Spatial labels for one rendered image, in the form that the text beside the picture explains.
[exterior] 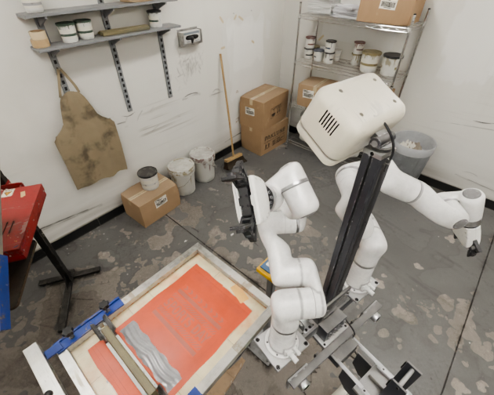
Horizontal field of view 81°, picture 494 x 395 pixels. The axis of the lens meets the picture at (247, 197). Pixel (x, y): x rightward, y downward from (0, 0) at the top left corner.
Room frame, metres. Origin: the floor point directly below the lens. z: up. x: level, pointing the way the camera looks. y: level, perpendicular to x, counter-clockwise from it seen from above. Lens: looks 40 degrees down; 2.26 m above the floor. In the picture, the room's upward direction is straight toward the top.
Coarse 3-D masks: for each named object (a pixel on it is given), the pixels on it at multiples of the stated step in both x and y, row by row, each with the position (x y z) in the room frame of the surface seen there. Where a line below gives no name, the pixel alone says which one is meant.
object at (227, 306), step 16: (224, 288) 0.82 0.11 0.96; (224, 304) 0.74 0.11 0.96; (240, 304) 0.74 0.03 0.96; (240, 320) 0.66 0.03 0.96; (224, 336) 0.58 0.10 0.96; (160, 352) 0.52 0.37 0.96; (176, 352) 0.52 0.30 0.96; (208, 352) 0.52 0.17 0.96; (144, 368) 0.45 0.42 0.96; (176, 368) 0.45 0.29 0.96; (192, 368) 0.45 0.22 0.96; (128, 384) 0.40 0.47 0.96; (176, 384) 0.40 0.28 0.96
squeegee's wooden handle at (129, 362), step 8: (104, 328) 0.57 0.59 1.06; (112, 336) 0.54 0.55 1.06; (112, 344) 0.51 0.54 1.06; (120, 344) 0.51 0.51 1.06; (120, 352) 0.48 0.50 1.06; (128, 360) 0.45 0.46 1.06; (136, 368) 0.42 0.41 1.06; (136, 376) 0.39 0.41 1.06; (144, 376) 0.39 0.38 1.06; (144, 384) 0.37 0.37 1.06; (152, 392) 0.34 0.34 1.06
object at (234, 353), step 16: (192, 256) 1.02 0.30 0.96; (208, 256) 1.00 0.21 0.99; (160, 272) 0.90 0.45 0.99; (224, 272) 0.90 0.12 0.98; (144, 288) 0.80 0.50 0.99; (256, 288) 0.80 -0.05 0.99; (128, 304) 0.73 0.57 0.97; (256, 320) 0.64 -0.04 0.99; (64, 352) 0.50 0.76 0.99; (240, 352) 0.51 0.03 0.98; (80, 368) 0.45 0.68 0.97; (224, 368) 0.44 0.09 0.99; (80, 384) 0.39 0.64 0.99; (208, 384) 0.39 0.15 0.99
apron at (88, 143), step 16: (64, 96) 2.29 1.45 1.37; (80, 96) 2.37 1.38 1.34; (64, 112) 2.25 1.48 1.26; (80, 112) 2.33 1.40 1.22; (64, 128) 2.21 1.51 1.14; (80, 128) 2.31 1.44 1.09; (96, 128) 2.38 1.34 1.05; (112, 128) 2.49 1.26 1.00; (64, 144) 2.17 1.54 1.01; (80, 144) 2.25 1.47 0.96; (96, 144) 2.34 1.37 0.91; (112, 144) 2.46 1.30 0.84; (64, 160) 2.14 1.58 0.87; (80, 160) 2.20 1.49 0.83; (96, 160) 2.32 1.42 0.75; (112, 160) 2.42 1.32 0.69; (80, 176) 2.17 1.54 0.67; (96, 176) 2.27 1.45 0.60
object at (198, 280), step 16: (192, 272) 0.92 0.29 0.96; (176, 288) 0.82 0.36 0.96; (192, 288) 0.82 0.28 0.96; (208, 288) 0.82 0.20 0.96; (160, 304) 0.74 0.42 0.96; (128, 320) 0.66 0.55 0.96; (144, 320) 0.66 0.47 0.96; (160, 336) 0.58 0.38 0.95; (96, 352) 0.52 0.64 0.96; (112, 368) 0.45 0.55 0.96; (112, 384) 0.40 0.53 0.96
